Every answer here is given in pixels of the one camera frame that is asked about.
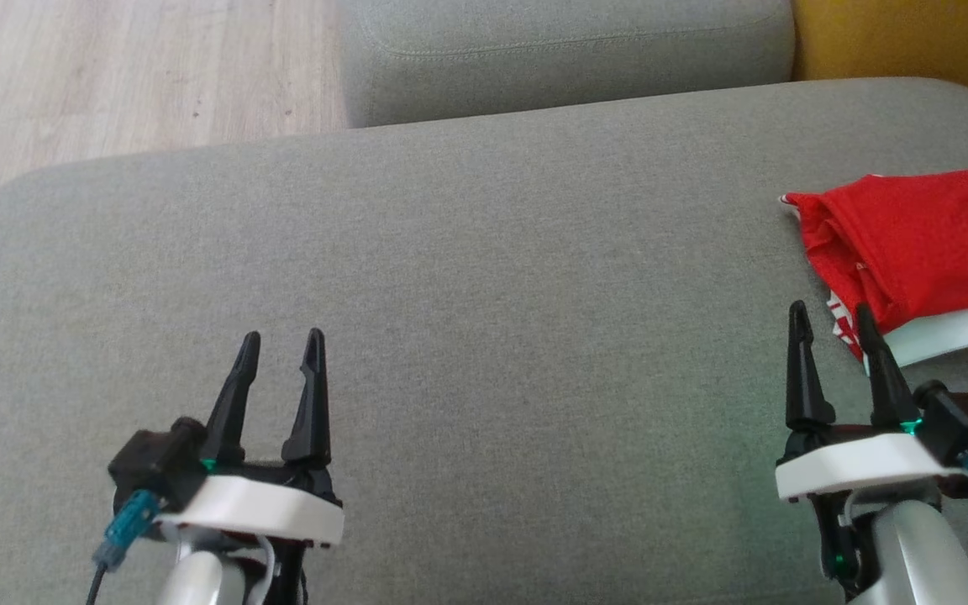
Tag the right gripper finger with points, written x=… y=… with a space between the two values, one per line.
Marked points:
x=805 y=386
x=891 y=395

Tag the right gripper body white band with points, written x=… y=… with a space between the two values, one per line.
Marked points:
x=854 y=466

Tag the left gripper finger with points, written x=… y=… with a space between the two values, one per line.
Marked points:
x=232 y=412
x=312 y=412

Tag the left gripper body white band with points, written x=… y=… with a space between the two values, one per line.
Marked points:
x=257 y=508

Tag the red and white shirt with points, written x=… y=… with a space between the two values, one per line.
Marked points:
x=929 y=244

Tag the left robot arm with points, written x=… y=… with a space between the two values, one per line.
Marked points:
x=198 y=584

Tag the large yellow sofa backrest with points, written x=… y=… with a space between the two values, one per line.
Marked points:
x=912 y=38

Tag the long grey sofa seat cushion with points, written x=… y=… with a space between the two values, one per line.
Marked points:
x=568 y=59

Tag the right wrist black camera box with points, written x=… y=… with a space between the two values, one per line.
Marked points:
x=967 y=420

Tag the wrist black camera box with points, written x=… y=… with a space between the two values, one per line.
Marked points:
x=967 y=420
x=156 y=458

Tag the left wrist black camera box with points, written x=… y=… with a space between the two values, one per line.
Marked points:
x=156 y=458

